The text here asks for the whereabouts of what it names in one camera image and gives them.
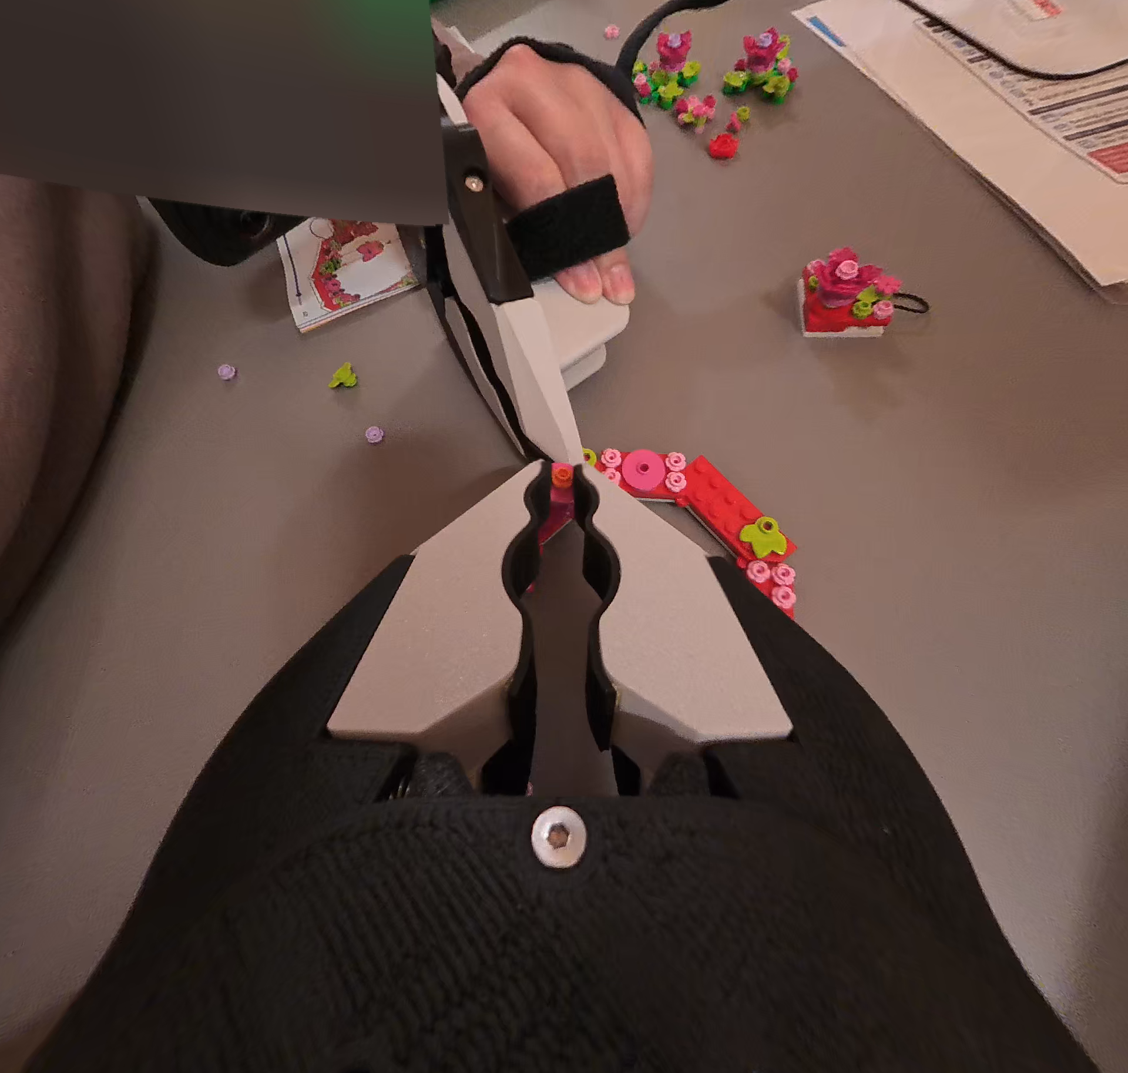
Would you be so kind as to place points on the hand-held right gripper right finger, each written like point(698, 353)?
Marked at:
point(688, 641)

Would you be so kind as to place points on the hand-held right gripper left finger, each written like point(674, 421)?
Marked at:
point(423, 650)

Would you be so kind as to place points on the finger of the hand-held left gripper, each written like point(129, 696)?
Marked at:
point(538, 368)
point(454, 327)

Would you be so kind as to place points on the magenta lego flower piece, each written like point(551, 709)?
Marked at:
point(562, 482)

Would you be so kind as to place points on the row of red flower bricks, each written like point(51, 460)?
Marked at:
point(714, 495)

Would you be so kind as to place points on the lego instruction booklet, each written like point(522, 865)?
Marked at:
point(353, 275)

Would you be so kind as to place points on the lime lego leaf piece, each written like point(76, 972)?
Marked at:
point(344, 375)

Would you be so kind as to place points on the small pink lego flower cluster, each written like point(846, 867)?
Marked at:
point(697, 111)

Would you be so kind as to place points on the red round lego piece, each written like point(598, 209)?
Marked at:
point(723, 147)

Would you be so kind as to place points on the small red green lego piece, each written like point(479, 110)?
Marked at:
point(738, 116)

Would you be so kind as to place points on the red white lego flower block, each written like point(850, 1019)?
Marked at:
point(841, 292)

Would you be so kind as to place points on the person's left hand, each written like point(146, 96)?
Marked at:
point(556, 139)

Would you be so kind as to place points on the printed paper sheet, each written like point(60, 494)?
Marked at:
point(970, 130)

